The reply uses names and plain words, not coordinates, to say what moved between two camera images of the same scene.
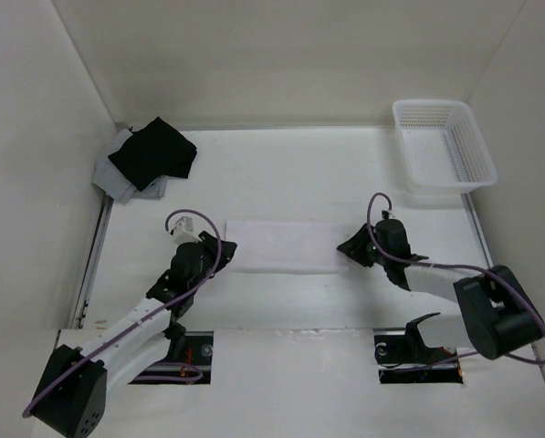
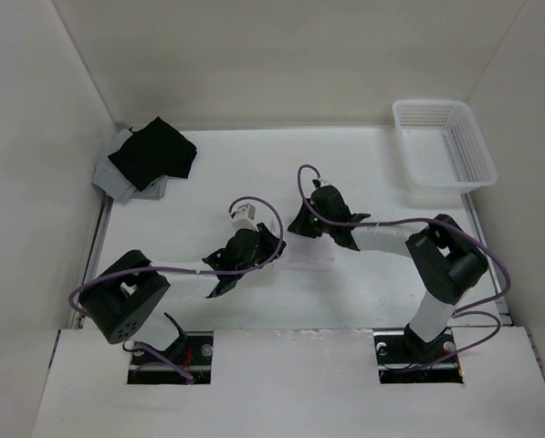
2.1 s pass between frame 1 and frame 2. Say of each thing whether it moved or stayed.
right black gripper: moved
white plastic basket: stayed
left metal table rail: stayed
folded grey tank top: stayed
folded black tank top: stayed
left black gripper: moved
